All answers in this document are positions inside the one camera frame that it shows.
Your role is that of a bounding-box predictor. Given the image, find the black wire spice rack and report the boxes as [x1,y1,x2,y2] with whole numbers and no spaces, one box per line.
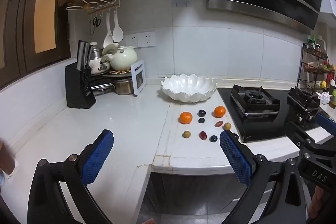
[297,42,336,99]

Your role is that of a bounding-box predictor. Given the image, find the brown object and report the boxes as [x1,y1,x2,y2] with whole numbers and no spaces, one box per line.
[0,138,18,180]

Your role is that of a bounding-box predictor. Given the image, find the steel handled knife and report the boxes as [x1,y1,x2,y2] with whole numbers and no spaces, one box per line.
[76,40,83,70]
[81,41,89,71]
[86,44,94,72]

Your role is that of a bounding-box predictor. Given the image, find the white wall outlet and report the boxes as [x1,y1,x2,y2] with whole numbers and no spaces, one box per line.
[138,31,156,48]
[125,34,138,47]

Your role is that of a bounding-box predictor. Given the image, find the orange tangerine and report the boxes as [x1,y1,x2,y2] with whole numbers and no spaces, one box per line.
[214,105,226,118]
[179,112,193,125]

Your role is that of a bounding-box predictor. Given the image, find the cream ceramic pot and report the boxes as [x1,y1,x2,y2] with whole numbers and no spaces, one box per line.
[110,45,138,71]

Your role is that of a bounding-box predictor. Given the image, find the black gas stove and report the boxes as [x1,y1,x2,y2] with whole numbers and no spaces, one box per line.
[217,84,324,143]

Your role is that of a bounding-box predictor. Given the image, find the brown window frame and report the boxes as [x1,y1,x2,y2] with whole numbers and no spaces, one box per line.
[0,0,72,92]

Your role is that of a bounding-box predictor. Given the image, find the steel stock pot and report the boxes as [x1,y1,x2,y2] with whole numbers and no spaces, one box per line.
[114,79,134,95]

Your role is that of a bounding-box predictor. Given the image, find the white scalloped bowl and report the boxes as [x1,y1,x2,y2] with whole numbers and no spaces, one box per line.
[161,73,218,103]

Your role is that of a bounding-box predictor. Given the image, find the black knife block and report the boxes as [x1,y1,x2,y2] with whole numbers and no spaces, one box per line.
[65,62,97,109]

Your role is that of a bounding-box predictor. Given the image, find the black scissors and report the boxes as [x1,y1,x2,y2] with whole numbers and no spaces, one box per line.
[90,17,102,36]

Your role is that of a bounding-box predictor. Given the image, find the white ladle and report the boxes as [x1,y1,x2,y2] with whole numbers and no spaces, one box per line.
[103,12,114,49]

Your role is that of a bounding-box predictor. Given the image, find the white cup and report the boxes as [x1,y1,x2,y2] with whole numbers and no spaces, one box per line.
[318,92,332,105]

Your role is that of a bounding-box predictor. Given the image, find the white rice paddle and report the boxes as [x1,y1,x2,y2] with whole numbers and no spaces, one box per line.
[113,10,124,42]

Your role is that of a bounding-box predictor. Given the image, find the steel pot with lid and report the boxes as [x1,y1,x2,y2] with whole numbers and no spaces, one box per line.
[89,42,105,59]

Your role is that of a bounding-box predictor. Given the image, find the white pot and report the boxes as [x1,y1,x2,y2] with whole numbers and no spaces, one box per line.
[88,54,115,74]

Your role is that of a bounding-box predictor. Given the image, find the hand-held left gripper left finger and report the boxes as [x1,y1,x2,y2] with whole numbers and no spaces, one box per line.
[28,129,114,224]

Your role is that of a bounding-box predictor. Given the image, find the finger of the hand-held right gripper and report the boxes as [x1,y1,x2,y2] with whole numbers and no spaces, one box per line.
[316,113,336,137]
[285,121,318,155]

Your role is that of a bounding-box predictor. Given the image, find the black burner grate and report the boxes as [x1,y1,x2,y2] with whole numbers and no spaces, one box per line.
[230,84,280,115]
[287,87,321,112]

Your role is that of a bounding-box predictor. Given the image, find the person's right hand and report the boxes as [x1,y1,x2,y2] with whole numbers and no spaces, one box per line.
[309,185,331,220]

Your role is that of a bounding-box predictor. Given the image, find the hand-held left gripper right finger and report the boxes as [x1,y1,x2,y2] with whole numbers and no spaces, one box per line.
[219,129,307,224]

